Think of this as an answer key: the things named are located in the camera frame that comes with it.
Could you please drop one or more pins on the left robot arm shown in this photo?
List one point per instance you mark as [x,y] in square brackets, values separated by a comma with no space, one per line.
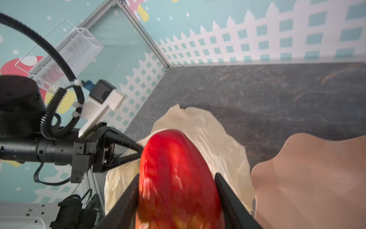
[22,108]

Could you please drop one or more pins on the white wire wall basket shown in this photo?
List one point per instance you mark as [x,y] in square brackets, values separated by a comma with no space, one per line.
[76,45]

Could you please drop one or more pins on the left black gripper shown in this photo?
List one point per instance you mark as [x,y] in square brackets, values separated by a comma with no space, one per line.
[104,148]

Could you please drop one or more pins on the pink flower-shaped fruit plate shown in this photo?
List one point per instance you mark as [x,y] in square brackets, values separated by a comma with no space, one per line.
[312,183]

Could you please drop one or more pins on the red apple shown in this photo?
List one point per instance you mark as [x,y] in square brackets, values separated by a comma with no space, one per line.
[176,187]

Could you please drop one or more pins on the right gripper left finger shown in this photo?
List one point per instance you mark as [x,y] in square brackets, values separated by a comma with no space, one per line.
[122,214]

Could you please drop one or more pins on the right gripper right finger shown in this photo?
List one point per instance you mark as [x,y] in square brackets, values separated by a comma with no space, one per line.
[236,215]

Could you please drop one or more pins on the translucent cream plastic bag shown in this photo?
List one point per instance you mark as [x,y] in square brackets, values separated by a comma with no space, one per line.
[222,153]

